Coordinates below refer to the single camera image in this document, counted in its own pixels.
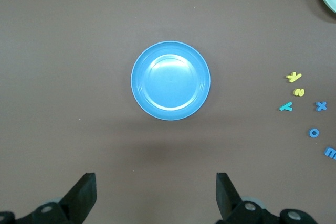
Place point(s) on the yellow foam letter k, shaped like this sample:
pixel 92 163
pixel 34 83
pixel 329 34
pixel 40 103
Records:
pixel 293 77

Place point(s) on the blue foam letter x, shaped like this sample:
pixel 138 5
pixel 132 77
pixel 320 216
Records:
pixel 321 106

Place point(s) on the blue foam letter o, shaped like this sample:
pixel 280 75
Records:
pixel 310 132

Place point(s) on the blue foam letter m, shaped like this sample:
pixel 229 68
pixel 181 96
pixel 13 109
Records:
pixel 328 151

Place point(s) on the brown table cover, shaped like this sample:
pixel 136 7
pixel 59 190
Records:
pixel 65 51

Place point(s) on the yellow foam letter z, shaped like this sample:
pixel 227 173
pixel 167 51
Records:
pixel 299 92

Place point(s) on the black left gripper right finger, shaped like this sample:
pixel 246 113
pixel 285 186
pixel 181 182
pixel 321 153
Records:
pixel 231 208

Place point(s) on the teal foam letter y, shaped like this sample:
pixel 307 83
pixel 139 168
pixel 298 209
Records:
pixel 286 107

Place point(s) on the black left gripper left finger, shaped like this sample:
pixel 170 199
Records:
pixel 73 203

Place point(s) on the blue round plate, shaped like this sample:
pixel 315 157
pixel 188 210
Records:
pixel 170 81

